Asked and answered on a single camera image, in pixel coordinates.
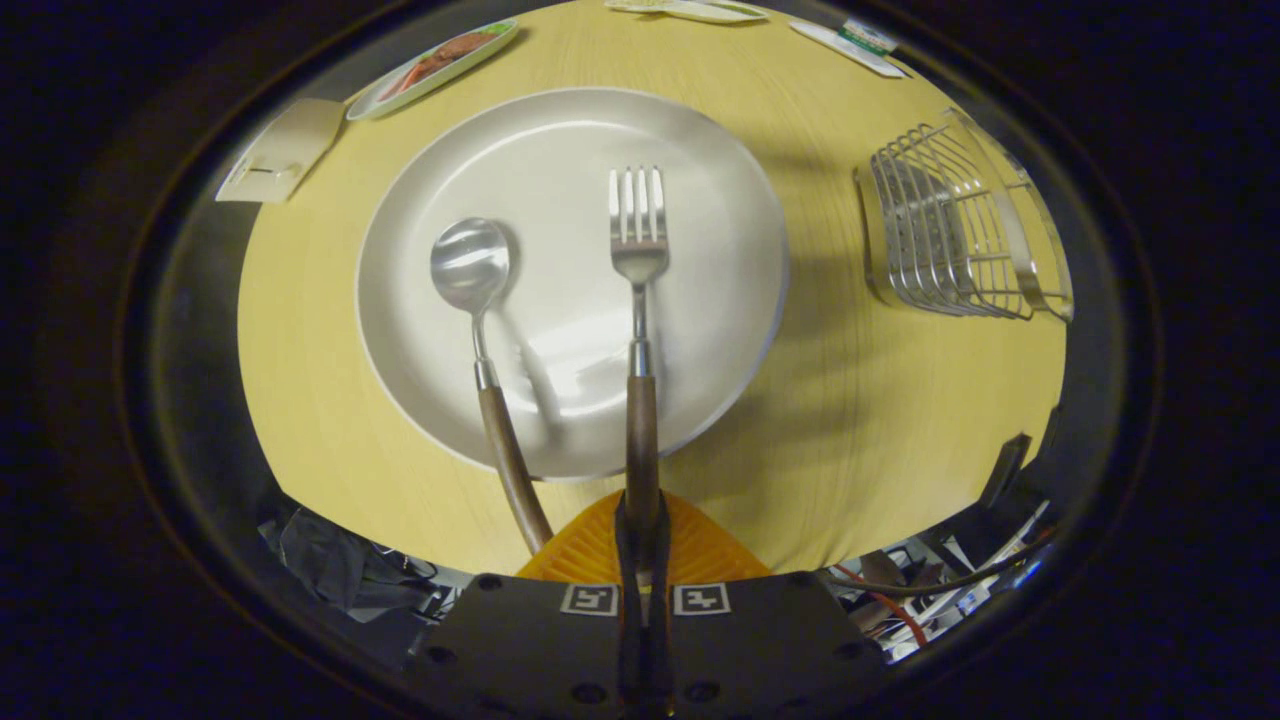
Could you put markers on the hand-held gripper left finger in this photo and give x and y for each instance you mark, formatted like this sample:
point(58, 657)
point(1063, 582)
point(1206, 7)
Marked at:
point(626, 560)

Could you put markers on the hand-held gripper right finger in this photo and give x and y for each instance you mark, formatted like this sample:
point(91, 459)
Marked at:
point(658, 570)

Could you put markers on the oval dish with food picture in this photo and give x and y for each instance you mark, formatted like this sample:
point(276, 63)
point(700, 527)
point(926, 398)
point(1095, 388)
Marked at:
point(430, 68)

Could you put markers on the white round plate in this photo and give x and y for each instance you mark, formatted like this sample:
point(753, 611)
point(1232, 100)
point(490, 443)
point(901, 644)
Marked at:
point(560, 180)

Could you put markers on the white and green packet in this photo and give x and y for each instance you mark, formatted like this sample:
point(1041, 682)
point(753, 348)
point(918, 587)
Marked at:
point(852, 45)

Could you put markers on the white flat card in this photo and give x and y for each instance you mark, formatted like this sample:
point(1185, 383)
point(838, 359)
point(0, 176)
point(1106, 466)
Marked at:
point(690, 9)

